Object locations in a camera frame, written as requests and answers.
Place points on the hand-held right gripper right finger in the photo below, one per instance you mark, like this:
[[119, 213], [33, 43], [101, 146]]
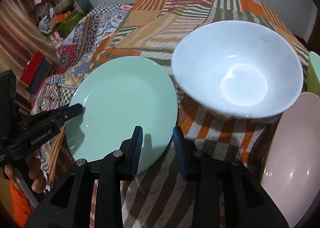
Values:
[[178, 153]]

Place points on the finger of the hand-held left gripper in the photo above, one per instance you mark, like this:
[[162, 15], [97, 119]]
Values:
[[70, 113], [61, 109]]

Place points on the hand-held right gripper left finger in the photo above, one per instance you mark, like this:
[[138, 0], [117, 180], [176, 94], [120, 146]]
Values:
[[138, 153]]

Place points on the green plate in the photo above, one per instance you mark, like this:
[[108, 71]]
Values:
[[120, 98]]

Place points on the white bowl with dark spots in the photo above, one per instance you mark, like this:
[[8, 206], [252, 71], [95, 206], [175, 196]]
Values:
[[237, 67]]

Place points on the pink bowl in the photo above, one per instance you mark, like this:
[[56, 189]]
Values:
[[295, 155]]

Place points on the green bowl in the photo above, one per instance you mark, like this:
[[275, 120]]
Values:
[[315, 72]]

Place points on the person's left hand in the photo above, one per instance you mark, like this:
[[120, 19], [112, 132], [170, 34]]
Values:
[[37, 178]]

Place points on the navy box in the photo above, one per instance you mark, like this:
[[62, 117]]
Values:
[[42, 77]]

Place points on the red box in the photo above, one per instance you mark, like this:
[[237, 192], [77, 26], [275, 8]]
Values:
[[32, 67]]

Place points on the pink bunny toy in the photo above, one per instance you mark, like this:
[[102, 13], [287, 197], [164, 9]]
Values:
[[55, 37]]

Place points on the patterned checkered quilt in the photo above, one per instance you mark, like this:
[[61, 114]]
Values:
[[87, 30]]

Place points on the striped brown curtain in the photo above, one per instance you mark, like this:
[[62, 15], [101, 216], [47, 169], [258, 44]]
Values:
[[22, 32]]

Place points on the green storage box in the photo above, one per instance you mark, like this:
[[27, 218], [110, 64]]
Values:
[[71, 21]]

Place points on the pile of toys and clutter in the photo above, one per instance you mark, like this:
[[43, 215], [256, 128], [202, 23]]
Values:
[[45, 12]]

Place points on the orange striped patchwork blanket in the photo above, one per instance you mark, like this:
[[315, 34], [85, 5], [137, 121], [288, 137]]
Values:
[[160, 42]]

